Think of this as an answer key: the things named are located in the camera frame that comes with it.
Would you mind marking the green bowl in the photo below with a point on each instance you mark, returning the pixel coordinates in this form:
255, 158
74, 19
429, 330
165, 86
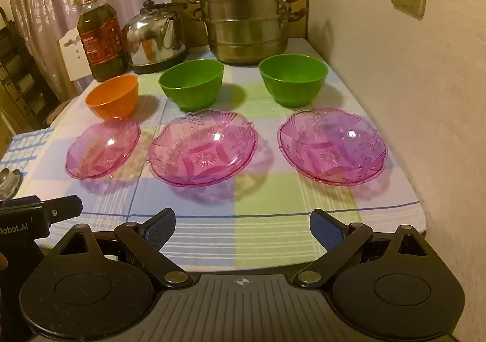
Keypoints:
294, 83
191, 87

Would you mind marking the dark shelf rack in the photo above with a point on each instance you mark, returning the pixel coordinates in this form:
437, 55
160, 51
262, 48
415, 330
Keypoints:
19, 76

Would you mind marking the orange bowl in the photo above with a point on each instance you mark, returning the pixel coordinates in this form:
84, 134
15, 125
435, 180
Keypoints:
112, 98

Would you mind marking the steel kettle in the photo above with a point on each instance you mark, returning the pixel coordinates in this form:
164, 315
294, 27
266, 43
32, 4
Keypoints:
152, 41

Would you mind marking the small metal object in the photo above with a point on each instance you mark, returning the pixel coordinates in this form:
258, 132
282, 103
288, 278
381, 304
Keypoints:
8, 182

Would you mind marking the steel steamer pot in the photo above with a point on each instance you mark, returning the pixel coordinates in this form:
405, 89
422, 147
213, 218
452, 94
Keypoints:
246, 22

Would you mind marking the checked tablecloth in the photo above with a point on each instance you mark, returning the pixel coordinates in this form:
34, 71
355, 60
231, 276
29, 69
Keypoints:
243, 209

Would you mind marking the blue white checked cloth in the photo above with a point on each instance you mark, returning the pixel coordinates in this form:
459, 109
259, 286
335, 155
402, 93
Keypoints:
26, 144

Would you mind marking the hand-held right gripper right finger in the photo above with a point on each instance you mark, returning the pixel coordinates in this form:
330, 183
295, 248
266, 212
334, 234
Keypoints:
324, 230

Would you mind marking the person's left hand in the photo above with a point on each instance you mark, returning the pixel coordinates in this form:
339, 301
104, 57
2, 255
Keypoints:
3, 261

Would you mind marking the pink transparent plate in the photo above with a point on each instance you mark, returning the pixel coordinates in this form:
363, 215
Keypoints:
201, 152
330, 148
100, 152

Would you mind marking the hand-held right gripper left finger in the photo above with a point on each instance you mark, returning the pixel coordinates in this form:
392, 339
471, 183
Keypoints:
161, 228

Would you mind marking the cooking oil bottle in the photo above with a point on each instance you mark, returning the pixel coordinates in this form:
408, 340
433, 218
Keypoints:
100, 41

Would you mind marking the white chair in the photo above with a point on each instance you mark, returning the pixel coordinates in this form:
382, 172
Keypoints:
72, 57

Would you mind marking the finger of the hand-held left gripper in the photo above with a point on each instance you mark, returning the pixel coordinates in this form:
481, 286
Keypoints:
66, 209

